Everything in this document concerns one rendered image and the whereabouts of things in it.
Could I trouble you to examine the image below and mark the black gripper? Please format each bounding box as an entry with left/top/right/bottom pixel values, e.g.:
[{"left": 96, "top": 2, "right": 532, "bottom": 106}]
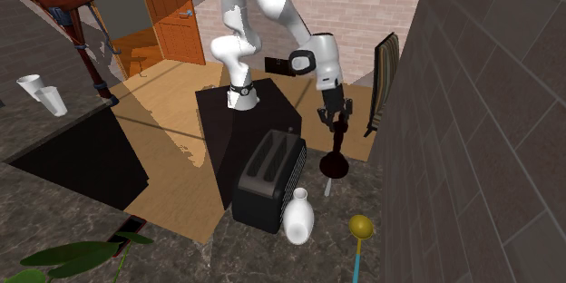
[{"left": 317, "top": 83, "right": 354, "bottom": 133}]

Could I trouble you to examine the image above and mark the striped chair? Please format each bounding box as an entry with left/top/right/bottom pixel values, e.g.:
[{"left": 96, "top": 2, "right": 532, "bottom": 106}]
[{"left": 364, "top": 32, "right": 401, "bottom": 139}]

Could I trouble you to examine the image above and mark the dark robot stand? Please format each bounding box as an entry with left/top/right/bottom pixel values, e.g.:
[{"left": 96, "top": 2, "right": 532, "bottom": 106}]
[{"left": 195, "top": 77, "right": 303, "bottom": 210}]

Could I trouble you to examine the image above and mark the black toaster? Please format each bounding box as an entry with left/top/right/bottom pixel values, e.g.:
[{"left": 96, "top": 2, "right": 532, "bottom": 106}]
[{"left": 231, "top": 128, "right": 308, "bottom": 235}]

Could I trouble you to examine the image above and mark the white vase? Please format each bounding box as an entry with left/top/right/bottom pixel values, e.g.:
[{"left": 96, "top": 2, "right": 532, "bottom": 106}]
[{"left": 282, "top": 187, "right": 316, "bottom": 246}]

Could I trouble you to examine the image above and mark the orange wooden door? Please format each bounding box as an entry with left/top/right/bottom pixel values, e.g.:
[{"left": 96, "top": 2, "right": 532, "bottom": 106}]
[{"left": 132, "top": 0, "right": 208, "bottom": 67}]

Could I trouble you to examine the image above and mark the black phone red case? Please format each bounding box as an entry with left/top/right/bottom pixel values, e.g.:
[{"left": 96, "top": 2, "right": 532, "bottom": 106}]
[{"left": 106, "top": 214, "right": 148, "bottom": 258}]

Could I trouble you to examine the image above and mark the white cup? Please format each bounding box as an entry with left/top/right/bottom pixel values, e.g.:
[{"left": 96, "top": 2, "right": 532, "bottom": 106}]
[
  {"left": 16, "top": 73, "right": 45, "bottom": 102},
  {"left": 34, "top": 85, "right": 69, "bottom": 118}
]

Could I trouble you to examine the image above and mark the green leafy plant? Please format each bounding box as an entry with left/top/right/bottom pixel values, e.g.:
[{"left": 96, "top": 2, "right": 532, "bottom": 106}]
[{"left": 0, "top": 230, "right": 155, "bottom": 283}]

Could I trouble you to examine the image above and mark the yellow spoon blue handle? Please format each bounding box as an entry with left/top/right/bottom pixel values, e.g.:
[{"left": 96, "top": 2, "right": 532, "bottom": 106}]
[{"left": 348, "top": 214, "right": 376, "bottom": 283}]

